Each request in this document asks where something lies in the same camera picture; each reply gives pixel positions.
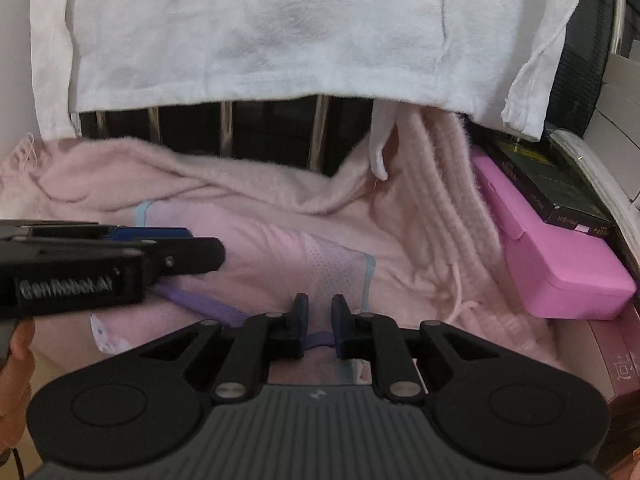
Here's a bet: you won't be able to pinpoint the person's left hand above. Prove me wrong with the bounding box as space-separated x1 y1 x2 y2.
0 320 35 452

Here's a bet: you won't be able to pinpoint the pink plastic case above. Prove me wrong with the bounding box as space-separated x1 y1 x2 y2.
471 148 637 320

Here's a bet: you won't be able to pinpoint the pink fluffy blanket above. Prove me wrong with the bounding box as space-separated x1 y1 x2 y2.
1 105 559 365

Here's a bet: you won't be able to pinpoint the pink blue purple garment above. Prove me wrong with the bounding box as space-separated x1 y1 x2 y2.
90 200 375 384

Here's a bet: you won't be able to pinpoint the white towel on rail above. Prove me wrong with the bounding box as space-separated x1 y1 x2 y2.
29 0 579 139

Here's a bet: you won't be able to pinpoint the black book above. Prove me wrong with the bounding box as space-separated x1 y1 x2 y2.
475 132 614 238

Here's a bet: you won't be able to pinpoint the stacked white boxes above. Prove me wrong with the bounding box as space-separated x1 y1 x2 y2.
584 39 640 208

